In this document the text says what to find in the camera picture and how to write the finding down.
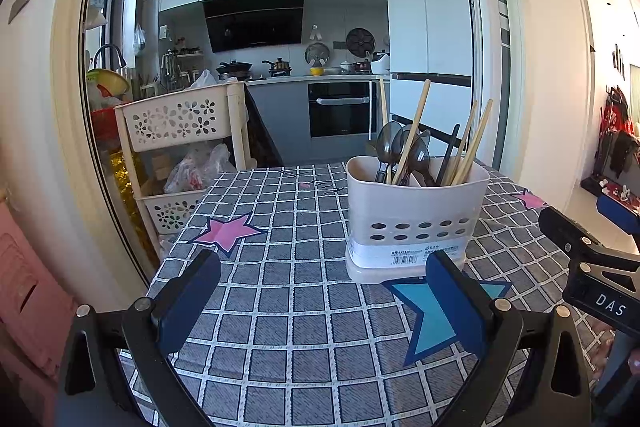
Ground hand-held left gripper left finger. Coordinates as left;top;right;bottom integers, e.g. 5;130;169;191
54;248;223;427

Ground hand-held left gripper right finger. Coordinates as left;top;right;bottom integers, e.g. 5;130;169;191
425;250;594;427

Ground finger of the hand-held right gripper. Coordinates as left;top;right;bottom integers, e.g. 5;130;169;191
596;193;640;254
539;206;640;271

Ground beige plastic cutlery holder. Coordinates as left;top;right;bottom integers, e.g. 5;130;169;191
345;155;491;284

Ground black chopstick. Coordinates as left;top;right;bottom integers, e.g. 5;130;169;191
436;123;462;186

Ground coat rack with red bags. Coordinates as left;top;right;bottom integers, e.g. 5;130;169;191
580;84;640;208

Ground grey checked star tablecloth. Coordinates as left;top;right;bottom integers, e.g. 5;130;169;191
130;162;640;427

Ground clear plastic bags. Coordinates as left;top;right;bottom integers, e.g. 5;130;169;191
164;143;236;195

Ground gold foil decoration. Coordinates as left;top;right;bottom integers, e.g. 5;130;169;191
111;149;146;248

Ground pink plastic stool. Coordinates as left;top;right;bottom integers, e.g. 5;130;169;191
0;202;78;380

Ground dark hanging cloth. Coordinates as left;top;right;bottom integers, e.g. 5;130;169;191
244;91;285;168

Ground beige plastic storage cart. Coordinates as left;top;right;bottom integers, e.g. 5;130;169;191
114;82;251;248

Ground red plastic basin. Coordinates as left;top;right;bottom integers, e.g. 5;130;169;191
91;106;121;142

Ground grey kitchen counter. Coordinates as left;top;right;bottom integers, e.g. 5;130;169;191
245;74;391;168

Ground black built-in oven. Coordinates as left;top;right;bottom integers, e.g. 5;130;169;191
307;81;377;138

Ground green and yellow bowl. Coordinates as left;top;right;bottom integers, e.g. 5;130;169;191
87;68;132;94

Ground black wok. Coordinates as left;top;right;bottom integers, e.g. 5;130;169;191
216;61;254;78

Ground white refrigerator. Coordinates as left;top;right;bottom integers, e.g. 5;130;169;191
385;0;476;158

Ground curved kitchen faucet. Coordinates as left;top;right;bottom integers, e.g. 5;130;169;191
92;45;126;70

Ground round dark hanging rack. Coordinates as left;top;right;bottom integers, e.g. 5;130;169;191
346;28;377;56

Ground round hanging pot lid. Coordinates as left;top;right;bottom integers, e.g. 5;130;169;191
305;43;330;66

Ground black range hood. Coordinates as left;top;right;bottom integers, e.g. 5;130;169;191
202;0;306;54

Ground dark wall decoration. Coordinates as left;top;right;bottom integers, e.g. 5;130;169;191
612;43;628;78

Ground sliding door frame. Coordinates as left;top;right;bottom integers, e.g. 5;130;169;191
467;0;528;188

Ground grey wall plaque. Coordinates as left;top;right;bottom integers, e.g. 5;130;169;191
7;0;36;25

